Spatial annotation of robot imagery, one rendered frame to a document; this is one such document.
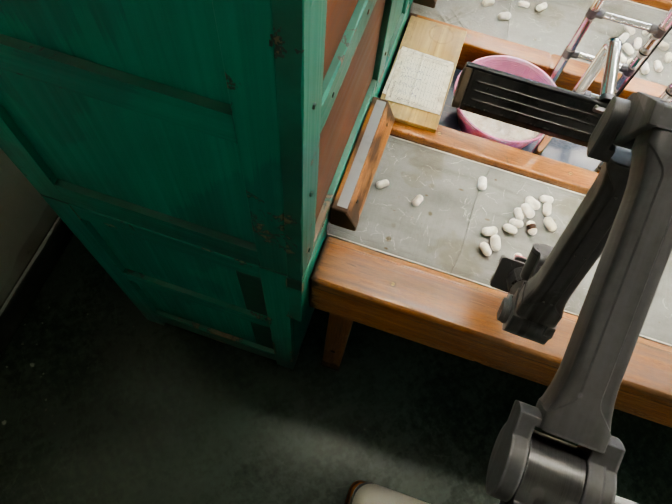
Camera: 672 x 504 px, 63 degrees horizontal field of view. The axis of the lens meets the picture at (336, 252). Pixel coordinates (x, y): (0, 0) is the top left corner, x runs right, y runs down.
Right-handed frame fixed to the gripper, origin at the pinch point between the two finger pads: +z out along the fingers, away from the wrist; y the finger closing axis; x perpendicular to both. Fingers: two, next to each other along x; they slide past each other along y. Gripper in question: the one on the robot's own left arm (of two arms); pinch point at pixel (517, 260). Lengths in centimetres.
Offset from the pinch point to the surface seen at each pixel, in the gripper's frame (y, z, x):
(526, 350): -7.2, -7.6, 14.5
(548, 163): -3.7, 26.4, -15.4
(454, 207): 13.9, 15.0, -1.8
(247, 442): 46, 20, 92
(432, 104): 26.1, 29.8, -19.6
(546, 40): 3, 59, -40
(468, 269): 7.4, 4.5, 7.0
